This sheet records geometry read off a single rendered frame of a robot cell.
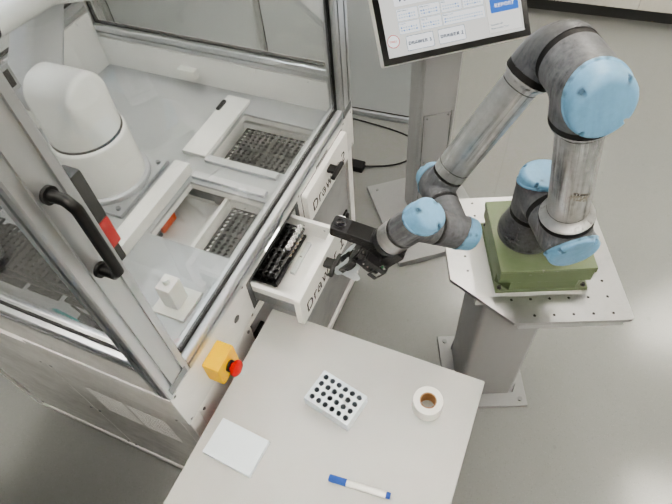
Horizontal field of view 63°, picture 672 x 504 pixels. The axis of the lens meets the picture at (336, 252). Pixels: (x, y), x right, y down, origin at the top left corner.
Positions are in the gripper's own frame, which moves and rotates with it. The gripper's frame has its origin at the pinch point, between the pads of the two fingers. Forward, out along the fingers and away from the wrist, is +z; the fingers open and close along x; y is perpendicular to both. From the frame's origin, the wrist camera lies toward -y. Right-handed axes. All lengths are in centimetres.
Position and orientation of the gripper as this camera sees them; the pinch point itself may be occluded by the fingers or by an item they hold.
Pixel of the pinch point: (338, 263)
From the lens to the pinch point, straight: 136.8
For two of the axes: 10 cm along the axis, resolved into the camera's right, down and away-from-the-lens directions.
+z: -4.7, 3.4, 8.1
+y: 7.9, 5.7, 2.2
